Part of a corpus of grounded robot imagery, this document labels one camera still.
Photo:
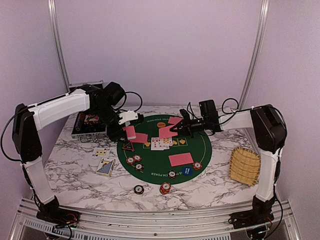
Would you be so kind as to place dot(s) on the triangular all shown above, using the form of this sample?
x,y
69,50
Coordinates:
x,y
128,146

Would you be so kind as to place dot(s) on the aluminium frame post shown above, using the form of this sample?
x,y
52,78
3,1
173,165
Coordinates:
x,y
260,33
57,41

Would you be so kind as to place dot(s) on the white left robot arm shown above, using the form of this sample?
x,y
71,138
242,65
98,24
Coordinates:
x,y
29,120

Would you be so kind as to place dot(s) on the round green poker mat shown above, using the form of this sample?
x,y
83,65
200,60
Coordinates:
x,y
157,163

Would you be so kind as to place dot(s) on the aluminium frame post left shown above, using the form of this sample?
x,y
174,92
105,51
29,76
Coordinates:
x,y
57,41

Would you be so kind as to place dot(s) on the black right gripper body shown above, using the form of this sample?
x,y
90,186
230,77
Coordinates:
x,y
190,127

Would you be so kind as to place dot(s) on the blue small blind button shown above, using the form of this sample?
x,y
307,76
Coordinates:
x,y
187,171

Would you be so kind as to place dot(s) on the red chips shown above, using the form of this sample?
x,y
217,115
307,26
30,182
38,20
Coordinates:
x,y
133,159
197,166

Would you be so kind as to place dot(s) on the black hundred chip stack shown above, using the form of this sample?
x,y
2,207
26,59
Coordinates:
x,y
138,189

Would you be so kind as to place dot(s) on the face up hearts card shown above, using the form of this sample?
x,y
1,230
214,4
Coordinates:
x,y
155,144

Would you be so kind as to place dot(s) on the red playing card deck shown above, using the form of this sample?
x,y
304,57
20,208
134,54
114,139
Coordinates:
x,y
130,132

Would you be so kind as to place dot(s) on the aluminium poker case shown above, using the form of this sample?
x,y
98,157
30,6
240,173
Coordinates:
x,y
87,128

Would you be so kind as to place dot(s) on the woven bamboo basket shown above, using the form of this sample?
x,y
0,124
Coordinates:
x,y
244,166

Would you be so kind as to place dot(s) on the face down card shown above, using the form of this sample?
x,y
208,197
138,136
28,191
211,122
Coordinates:
x,y
165,132

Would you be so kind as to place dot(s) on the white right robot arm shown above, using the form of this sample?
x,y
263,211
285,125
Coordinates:
x,y
270,132

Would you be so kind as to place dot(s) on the orange big blind button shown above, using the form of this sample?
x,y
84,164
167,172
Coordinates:
x,y
161,124

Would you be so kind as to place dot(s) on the red five chip stack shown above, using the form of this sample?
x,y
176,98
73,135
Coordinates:
x,y
165,188

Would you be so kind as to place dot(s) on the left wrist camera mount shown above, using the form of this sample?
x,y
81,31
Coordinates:
x,y
130,116

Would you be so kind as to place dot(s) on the dealt card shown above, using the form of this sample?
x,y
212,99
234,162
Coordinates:
x,y
173,120
180,159
140,138

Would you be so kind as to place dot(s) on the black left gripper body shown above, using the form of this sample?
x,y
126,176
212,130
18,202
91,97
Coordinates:
x,y
104,114

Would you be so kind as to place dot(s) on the aluminium front rail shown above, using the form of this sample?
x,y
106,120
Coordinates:
x,y
195,224

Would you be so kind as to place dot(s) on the aluminium frame post right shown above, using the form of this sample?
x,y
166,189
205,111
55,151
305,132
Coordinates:
x,y
260,33

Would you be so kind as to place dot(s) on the card deck box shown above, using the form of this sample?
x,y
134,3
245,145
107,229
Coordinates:
x,y
105,167

